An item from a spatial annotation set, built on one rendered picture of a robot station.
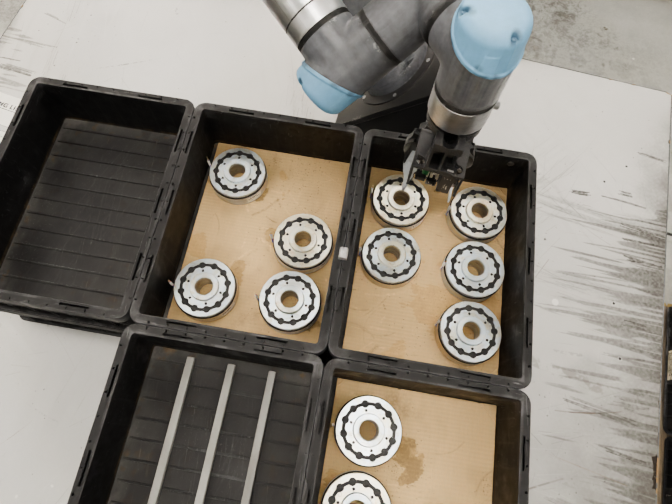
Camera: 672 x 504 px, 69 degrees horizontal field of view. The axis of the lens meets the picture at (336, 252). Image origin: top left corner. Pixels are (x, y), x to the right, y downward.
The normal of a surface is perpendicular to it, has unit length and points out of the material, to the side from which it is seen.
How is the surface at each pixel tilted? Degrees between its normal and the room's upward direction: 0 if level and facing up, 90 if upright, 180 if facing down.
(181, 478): 0
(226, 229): 0
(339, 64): 46
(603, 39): 0
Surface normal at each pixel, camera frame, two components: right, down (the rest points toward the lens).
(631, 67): 0.03, -0.35
